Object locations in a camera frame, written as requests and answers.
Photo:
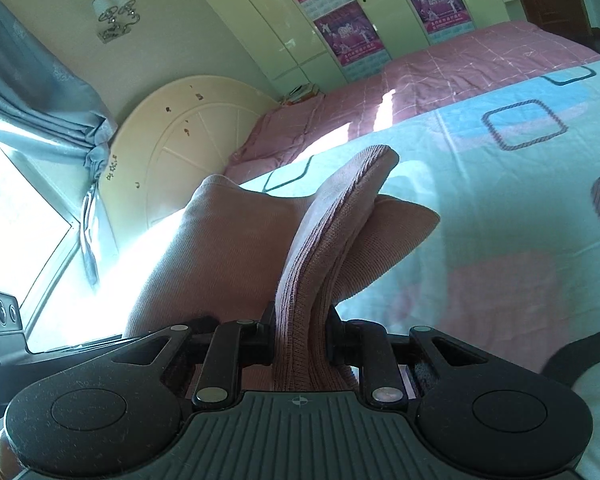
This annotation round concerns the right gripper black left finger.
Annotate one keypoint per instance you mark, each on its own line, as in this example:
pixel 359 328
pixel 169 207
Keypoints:
pixel 210 361

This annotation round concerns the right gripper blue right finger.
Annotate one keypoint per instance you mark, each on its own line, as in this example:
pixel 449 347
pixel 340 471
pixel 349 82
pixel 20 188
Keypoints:
pixel 389 366

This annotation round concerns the pink knit sweater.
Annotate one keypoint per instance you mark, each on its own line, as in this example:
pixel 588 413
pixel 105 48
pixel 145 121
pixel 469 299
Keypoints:
pixel 237 252

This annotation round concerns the person's left hand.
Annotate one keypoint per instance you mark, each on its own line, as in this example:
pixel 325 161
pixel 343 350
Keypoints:
pixel 10 466

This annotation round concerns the patterned light blue bedsheet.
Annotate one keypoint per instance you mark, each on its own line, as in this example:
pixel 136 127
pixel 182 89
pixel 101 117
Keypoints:
pixel 513 268

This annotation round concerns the cream round headboard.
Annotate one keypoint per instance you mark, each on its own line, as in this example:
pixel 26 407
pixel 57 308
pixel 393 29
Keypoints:
pixel 170 143

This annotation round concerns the pink checked bed cover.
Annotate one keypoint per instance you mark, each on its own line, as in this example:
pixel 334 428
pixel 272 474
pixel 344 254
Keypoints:
pixel 454 71

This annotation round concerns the stack of books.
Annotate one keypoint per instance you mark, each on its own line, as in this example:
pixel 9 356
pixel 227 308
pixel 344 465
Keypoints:
pixel 300 94

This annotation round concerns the grey blue curtain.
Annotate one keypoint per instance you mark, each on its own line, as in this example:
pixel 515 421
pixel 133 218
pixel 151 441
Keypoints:
pixel 49 113

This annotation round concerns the lower left pink poster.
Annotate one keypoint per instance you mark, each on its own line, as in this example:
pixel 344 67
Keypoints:
pixel 349 33

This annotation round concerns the pink poster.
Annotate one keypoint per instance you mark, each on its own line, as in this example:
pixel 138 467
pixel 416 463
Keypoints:
pixel 349 33
pixel 441 14

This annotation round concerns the cream glossy wardrobe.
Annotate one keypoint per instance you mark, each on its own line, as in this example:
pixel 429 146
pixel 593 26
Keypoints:
pixel 281 38

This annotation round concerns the lower right pink poster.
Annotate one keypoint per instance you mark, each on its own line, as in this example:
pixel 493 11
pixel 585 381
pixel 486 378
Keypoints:
pixel 441 14

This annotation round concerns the window with white frame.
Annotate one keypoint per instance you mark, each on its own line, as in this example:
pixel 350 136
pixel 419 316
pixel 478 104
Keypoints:
pixel 37 231

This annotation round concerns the double shade wall lamp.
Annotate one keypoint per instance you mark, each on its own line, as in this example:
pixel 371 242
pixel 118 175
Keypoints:
pixel 116 18

